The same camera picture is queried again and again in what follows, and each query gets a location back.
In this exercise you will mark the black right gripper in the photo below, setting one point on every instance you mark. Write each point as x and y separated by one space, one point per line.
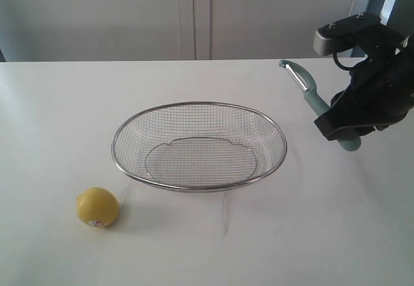
381 90

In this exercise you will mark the teal handled peeler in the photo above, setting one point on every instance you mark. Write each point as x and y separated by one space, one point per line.
307 84

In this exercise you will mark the yellow lemon with sticker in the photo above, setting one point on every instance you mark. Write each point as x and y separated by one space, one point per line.
97 207

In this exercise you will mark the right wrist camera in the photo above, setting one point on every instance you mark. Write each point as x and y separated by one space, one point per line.
339 36

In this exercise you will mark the oval wire mesh basket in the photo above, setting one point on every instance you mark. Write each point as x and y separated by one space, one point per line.
198 146

